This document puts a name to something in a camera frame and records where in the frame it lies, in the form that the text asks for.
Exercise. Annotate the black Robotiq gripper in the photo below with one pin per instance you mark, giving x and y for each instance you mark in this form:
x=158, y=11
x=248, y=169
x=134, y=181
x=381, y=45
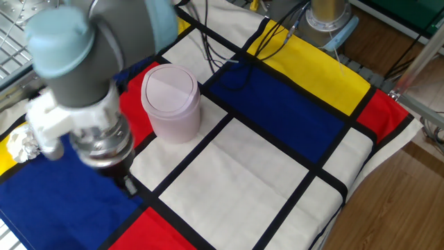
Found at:
x=114, y=170

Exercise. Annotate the pink swing-lid trash can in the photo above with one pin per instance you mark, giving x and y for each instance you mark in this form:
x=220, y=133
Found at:
x=173, y=125

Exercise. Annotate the white tissue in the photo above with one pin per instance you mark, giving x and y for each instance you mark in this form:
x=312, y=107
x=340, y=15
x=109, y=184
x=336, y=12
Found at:
x=19, y=147

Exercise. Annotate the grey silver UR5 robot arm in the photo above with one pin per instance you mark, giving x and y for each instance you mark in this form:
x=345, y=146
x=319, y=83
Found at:
x=86, y=52

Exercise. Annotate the Mondrian colour-block tablecloth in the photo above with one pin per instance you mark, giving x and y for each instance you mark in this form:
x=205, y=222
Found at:
x=243, y=173

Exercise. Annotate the silver perforated mounting plate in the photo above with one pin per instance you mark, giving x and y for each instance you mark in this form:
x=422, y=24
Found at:
x=14, y=8

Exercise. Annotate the yellow clip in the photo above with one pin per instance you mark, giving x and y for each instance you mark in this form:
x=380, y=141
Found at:
x=254, y=4

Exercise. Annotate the aluminium frame beam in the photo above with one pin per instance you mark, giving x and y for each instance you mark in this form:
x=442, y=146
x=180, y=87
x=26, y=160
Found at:
x=423, y=111

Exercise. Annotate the aluminium frame post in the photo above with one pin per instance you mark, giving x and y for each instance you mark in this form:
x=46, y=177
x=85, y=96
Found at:
x=416, y=62

